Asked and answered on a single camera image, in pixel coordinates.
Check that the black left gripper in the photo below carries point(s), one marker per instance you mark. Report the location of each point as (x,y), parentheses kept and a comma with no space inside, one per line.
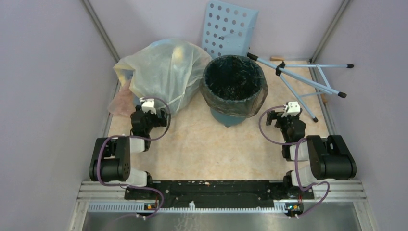
(159,121)

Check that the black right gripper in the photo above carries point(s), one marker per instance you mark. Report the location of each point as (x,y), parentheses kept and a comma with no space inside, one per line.
(273,115)

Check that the dark grey trash bag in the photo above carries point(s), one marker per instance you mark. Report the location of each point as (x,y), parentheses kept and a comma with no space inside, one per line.
(234,86)

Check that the translucent white plastic bag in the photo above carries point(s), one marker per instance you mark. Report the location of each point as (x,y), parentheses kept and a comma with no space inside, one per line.
(170,69)

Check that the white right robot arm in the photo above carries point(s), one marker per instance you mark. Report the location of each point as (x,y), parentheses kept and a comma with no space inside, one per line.
(328,157)

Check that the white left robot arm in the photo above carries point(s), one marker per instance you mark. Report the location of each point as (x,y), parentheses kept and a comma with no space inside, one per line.
(111,155)

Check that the teal plastic trash bin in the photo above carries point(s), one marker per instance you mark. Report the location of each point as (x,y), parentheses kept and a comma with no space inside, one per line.
(231,116)

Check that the pink plastic bag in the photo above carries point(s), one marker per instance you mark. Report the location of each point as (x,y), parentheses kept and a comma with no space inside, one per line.
(124,102)

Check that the light blue folding stand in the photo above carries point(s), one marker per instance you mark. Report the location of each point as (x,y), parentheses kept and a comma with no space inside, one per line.
(281,70)

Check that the small wooden block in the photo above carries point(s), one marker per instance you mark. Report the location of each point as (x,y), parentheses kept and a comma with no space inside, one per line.
(276,58)

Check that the light blue perforated panel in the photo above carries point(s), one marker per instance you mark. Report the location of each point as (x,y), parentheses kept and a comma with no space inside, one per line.
(228,29)

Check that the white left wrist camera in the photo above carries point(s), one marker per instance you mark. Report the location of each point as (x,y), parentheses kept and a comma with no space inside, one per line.
(148,105)

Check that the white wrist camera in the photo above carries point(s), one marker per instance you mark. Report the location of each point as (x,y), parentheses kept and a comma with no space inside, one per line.
(291,109)
(148,105)

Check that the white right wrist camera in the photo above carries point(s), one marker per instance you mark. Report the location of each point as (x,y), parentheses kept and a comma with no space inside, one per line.
(291,109)

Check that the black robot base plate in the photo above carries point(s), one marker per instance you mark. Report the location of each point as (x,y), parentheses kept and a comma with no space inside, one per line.
(219,193)

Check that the white toothed cable rail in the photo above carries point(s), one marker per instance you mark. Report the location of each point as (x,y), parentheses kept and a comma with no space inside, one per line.
(141,208)

